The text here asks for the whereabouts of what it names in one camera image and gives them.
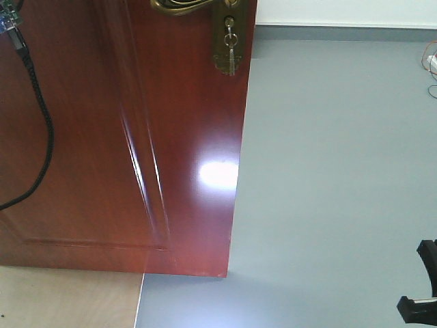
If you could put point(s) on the brown wooden door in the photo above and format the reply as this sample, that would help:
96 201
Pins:
147 140

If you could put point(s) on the black robot leg part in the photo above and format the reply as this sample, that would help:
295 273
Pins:
422 311

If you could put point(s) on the keys in lock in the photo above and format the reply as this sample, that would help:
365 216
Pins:
230 40

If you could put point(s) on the green circuit board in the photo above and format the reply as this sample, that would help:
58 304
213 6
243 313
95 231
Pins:
10 15

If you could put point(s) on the brass handle back plate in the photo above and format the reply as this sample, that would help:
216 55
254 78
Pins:
220 53

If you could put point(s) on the brass door handle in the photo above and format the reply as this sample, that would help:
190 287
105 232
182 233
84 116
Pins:
179 8

